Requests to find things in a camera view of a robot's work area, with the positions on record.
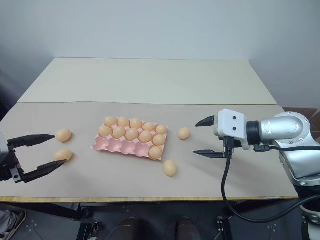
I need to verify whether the thick black wrist cable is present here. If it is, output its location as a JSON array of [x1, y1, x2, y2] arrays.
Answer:
[[220, 136, 320, 223]]

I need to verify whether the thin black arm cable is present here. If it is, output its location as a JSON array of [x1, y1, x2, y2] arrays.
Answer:
[[254, 144, 320, 153]]

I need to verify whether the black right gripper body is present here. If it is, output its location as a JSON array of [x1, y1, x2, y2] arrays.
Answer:
[[212, 124, 243, 159]]

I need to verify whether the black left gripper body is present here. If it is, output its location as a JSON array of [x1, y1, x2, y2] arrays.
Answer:
[[0, 145, 27, 185]]

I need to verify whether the dark brown rounded shape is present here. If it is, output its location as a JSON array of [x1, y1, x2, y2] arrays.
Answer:
[[119, 217, 144, 240], [175, 217, 199, 240]]

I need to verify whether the grey sneaker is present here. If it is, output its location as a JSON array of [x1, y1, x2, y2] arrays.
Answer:
[[0, 209, 28, 240]]

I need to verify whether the black table frame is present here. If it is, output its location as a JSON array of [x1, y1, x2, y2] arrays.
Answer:
[[0, 199, 302, 240]]

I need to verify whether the silver robot torso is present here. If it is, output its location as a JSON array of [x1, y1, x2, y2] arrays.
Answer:
[[299, 203, 320, 240]]

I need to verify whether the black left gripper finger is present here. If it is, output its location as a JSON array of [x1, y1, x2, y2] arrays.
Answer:
[[6, 134, 56, 151], [21, 159, 67, 184]]

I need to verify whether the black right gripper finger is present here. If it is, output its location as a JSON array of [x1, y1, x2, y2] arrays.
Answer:
[[195, 115, 217, 129], [192, 149, 226, 159]]

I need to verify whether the tan egg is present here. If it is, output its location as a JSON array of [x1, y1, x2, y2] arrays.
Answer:
[[129, 117, 143, 130], [138, 130, 153, 144], [55, 128, 73, 143], [155, 124, 169, 136], [148, 146, 163, 160], [112, 126, 127, 140], [52, 148, 73, 162], [163, 159, 178, 178], [177, 126, 191, 141], [117, 116, 131, 128], [124, 128, 140, 142], [142, 121, 156, 133], [152, 134, 167, 147], [104, 116, 118, 127], [98, 124, 114, 138]]

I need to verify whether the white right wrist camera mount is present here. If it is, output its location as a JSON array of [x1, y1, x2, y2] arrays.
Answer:
[[213, 108, 251, 151]]

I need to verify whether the pink egg tray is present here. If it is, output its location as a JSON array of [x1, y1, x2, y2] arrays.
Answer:
[[90, 119, 169, 161]]

